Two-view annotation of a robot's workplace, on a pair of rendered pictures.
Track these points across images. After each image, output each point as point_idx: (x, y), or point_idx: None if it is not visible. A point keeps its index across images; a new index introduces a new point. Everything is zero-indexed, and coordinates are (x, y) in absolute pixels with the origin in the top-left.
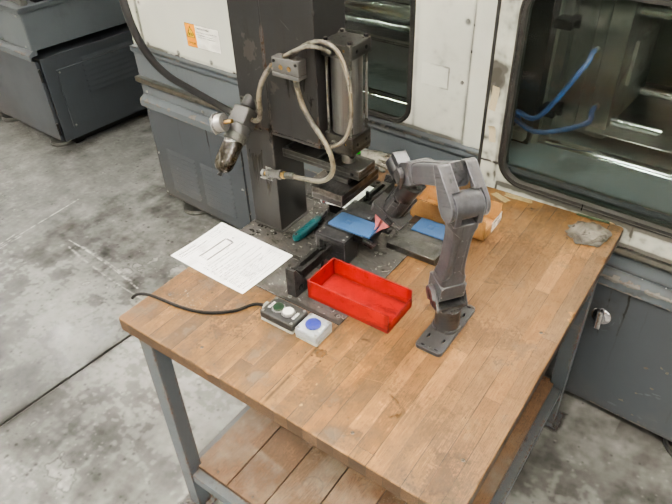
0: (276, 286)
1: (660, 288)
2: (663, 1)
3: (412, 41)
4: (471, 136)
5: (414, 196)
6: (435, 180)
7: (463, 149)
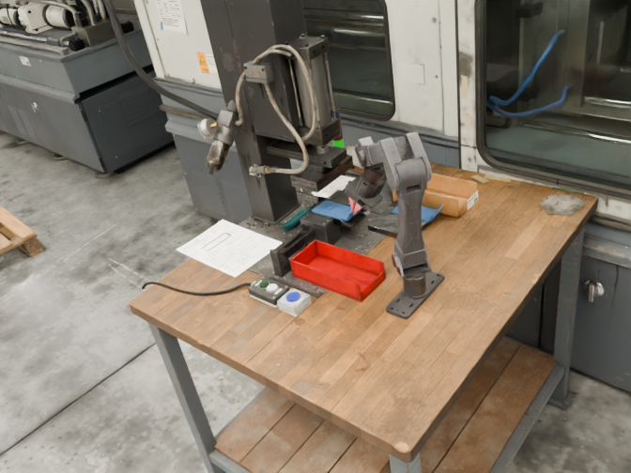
0: (266, 268)
1: None
2: None
3: (389, 44)
4: (451, 126)
5: (379, 176)
6: (381, 154)
7: (445, 138)
